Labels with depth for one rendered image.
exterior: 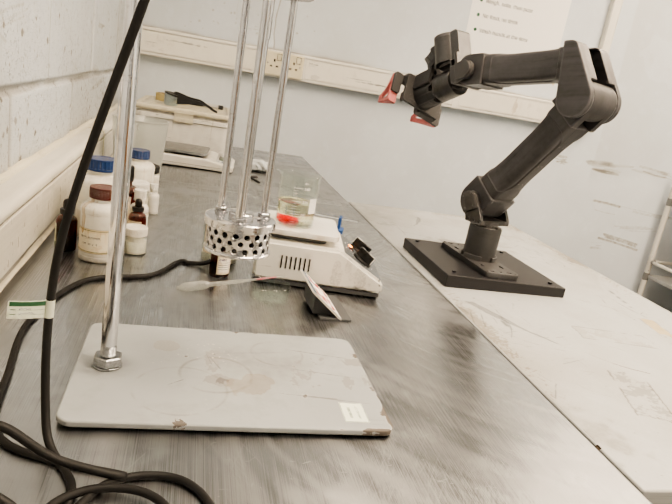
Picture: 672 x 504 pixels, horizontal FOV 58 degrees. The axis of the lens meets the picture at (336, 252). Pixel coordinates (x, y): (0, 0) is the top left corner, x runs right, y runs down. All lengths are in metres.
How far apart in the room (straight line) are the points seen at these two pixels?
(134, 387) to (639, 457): 0.51
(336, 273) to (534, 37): 1.96
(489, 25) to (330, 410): 2.20
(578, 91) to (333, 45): 1.51
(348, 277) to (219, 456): 0.46
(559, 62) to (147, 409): 0.85
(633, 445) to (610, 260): 2.45
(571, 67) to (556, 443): 0.63
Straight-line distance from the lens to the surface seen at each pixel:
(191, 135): 2.03
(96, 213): 0.93
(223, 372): 0.65
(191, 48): 2.35
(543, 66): 1.15
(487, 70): 1.22
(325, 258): 0.92
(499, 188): 1.16
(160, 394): 0.60
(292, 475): 0.53
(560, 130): 1.10
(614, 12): 2.91
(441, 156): 2.62
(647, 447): 0.75
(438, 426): 0.65
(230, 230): 0.56
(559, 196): 2.91
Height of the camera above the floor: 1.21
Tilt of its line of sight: 16 degrees down
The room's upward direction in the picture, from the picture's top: 10 degrees clockwise
